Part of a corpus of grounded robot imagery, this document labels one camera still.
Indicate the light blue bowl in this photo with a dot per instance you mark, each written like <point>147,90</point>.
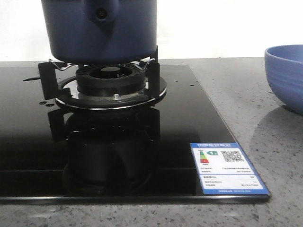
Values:
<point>284,73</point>

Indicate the dark blue cooking pot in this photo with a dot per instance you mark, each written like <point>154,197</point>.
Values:
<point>101,31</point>

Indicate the right gas burner head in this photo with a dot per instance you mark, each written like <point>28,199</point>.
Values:
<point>98,80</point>

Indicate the black right pan support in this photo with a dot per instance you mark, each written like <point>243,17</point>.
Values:
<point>66,95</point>

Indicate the blue energy label sticker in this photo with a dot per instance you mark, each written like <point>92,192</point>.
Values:
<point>224,169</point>

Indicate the black glass gas cooktop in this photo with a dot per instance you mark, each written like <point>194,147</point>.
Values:
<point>147,155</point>

